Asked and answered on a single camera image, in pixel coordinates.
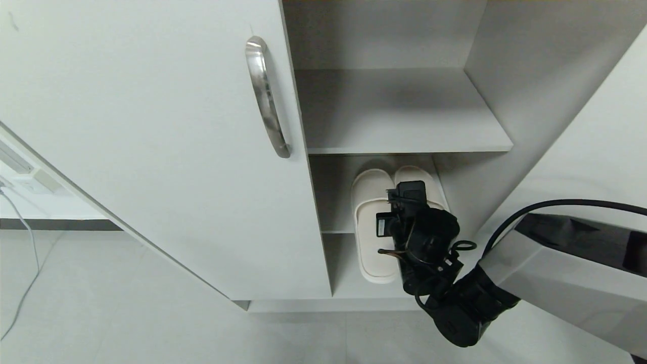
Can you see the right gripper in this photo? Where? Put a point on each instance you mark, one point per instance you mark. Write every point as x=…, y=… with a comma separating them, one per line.
x=429, y=232

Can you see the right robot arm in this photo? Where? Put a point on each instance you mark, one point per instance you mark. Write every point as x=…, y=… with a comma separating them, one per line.
x=561, y=275

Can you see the white slipper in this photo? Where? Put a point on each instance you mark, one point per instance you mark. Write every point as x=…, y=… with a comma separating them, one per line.
x=371, y=222
x=412, y=173

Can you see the white cabinet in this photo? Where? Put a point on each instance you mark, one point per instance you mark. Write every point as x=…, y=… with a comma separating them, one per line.
x=399, y=111

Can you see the plain white cabinet door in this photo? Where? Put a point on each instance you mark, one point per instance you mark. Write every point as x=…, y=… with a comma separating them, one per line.
x=596, y=151

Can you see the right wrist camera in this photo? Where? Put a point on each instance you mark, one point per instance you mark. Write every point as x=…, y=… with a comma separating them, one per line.
x=410, y=191

